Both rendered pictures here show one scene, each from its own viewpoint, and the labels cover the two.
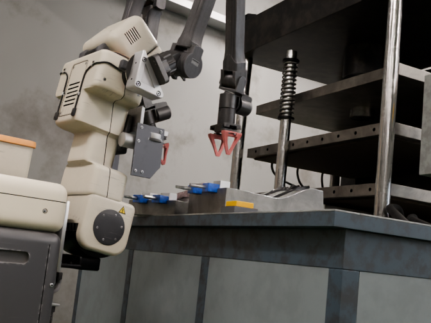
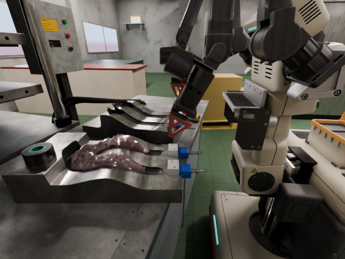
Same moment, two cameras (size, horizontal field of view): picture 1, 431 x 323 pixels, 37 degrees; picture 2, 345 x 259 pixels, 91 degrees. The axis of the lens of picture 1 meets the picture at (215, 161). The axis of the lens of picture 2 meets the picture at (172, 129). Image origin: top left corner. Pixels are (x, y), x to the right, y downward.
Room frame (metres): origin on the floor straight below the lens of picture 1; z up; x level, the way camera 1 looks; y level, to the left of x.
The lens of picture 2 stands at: (2.71, 0.55, 1.22)
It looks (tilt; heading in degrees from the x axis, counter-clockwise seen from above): 25 degrees down; 225
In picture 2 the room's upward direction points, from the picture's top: straight up
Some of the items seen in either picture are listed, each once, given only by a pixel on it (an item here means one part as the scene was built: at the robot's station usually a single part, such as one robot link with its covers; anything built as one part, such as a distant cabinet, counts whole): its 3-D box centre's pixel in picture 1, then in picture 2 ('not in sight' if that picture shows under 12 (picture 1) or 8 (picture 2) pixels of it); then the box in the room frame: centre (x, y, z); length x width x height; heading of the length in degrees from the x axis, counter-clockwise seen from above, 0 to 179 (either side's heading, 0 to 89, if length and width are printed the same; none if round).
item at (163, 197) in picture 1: (158, 198); (185, 152); (2.28, 0.19, 0.85); 0.13 x 0.05 x 0.05; 135
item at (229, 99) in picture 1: (228, 102); not in sight; (2.09, -0.02, 1.18); 0.07 x 0.06 x 0.07; 139
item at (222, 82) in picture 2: not in sight; (228, 97); (-0.16, -0.87, 0.42); 1.50 x 1.14 x 0.84; 129
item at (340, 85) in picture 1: (371, 107); not in sight; (3.20, -0.76, 1.51); 1.10 x 0.70 x 0.05; 28
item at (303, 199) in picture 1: (270, 206); (136, 119); (2.23, -0.20, 0.87); 0.50 x 0.26 x 0.14; 118
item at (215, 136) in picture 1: (220, 141); (178, 88); (2.10, -0.01, 1.05); 0.07 x 0.07 x 0.09; 28
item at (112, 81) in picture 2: not in sight; (83, 88); (1.42, -3.42, 0.45); 2.65 x 0.85 x 0.90; 128
